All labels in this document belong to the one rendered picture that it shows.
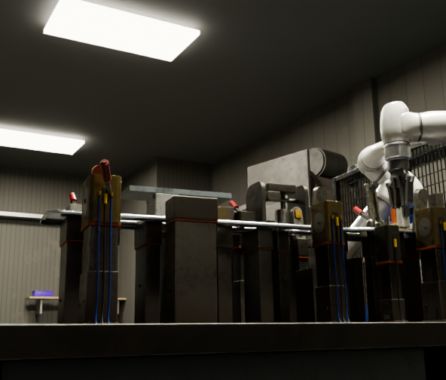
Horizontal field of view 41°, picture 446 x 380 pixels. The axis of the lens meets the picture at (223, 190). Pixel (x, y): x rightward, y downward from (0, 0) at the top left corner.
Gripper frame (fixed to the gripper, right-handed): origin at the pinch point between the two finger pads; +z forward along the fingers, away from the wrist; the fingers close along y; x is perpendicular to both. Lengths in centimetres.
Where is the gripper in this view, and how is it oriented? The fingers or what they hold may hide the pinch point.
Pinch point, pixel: (402, 218)
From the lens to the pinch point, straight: 215.0
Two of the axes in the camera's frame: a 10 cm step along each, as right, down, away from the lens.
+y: -3.8, 2.2, 9.0
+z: 0.2, 9.7, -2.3
